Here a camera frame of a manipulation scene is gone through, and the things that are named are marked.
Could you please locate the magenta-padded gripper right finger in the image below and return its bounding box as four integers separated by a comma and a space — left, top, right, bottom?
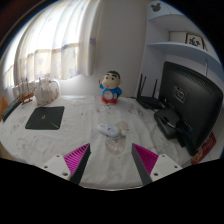
131, 143, 183, 185

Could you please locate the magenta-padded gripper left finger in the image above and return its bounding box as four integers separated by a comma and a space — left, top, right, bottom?
42, 143, 92, 185

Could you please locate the white cartoon-print computer mouse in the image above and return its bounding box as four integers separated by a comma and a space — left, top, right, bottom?
96, 122, 128, 139

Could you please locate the black mouse pad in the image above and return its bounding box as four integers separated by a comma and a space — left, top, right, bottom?
24, 105, 66, 131

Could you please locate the black router with antennas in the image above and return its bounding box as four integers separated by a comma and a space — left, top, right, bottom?
135, 73, 166, 111

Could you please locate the red paper packet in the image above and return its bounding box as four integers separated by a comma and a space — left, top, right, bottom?
190, 132, 218, 165

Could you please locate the black computer monitor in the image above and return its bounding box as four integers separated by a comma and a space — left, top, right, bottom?
153, 60, 224, 157

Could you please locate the cartoon boy clock figurine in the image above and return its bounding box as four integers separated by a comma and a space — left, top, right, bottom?
98, 69, 124, 105

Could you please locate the orange wooden chair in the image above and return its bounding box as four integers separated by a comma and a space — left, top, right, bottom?
0, 95, 8, 118

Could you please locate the white star-print curtain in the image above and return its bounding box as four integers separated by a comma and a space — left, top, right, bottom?
3, 0, 104, 89

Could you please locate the white cloth drawstring bag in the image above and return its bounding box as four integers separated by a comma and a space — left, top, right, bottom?
34, 77, 61, 107

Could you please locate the white wall shelf unit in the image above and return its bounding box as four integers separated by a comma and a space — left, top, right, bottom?
143, 0, 224, 81

